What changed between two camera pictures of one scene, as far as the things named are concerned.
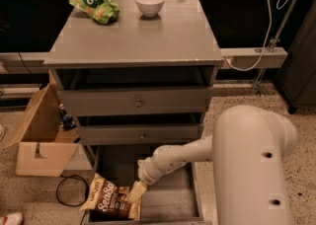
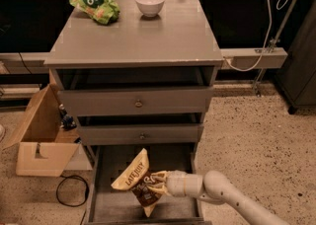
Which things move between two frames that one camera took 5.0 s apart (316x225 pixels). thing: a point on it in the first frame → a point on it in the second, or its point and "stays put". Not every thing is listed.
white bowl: (150, 3) stays put
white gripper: (147, 172) → (176, 184)
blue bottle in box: (67, 121) stays put
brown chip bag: (108, 201) → (133, 177)
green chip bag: (97, 5) stays put
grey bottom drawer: (172, 198) stays put
